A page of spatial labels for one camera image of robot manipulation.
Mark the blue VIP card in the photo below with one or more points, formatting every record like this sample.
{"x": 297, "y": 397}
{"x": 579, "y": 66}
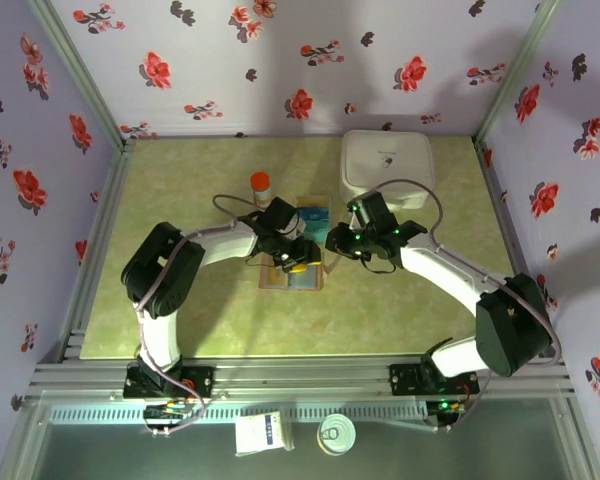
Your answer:
{"x": 314, "y": 215}

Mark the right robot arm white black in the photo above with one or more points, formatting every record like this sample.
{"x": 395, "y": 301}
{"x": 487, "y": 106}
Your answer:
{"x": 510, "y": 325}

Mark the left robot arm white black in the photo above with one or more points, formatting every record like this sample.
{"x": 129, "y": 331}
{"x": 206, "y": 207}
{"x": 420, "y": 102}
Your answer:
{"x": 160, "y": 270}

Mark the gold card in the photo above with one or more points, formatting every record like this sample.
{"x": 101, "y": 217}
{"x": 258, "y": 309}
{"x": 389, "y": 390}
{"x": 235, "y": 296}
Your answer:
{"x": 275, "y": 280}

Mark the grey can with orange cap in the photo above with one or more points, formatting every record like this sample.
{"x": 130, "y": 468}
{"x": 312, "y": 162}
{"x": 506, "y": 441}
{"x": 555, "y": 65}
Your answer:
{"x": 260, "y": 186}

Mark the white plastic storage box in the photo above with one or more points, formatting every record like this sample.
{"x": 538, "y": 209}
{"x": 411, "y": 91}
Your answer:
{"x": 387, "y": 155}

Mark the small white carton blue print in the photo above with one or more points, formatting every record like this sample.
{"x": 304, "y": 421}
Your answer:
{"x": 260, "y": 432}

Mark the silver tin can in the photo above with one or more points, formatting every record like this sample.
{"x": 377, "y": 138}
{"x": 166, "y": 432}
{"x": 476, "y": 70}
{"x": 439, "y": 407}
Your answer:
{"x": 336, "y": 435}

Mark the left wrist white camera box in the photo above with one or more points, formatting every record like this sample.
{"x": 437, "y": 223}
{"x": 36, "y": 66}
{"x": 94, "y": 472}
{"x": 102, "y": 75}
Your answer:
{"x": 294, "y": 225}

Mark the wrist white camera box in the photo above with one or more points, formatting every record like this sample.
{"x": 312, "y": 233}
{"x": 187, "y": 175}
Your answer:
{"x": 352, "y": 221}
{"x": 294, "y": 225}

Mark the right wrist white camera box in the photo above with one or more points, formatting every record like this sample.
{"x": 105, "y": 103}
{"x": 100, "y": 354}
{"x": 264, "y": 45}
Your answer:
{"x": 352, "y": 221}

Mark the wide aluminium base rail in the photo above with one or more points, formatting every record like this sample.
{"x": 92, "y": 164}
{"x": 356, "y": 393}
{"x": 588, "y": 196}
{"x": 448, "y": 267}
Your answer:
{"x": 300, "y": 375}

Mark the aluminium side rail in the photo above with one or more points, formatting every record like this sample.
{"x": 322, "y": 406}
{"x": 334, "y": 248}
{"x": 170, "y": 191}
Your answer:
{"x": 101, "y": 240}
{"x": 503, "y": 215}

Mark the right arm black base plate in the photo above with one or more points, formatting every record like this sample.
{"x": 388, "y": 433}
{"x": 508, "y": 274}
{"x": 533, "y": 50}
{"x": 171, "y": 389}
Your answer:
{"x": 405, "y": 380}

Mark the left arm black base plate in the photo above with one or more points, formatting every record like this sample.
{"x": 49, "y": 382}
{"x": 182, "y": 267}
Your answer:
{"x": 200, "y": 382}

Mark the aluminium frame post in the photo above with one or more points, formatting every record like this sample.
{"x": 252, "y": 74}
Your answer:
{"x": 82, "y": 75}
{"x": 515, "y": 75}

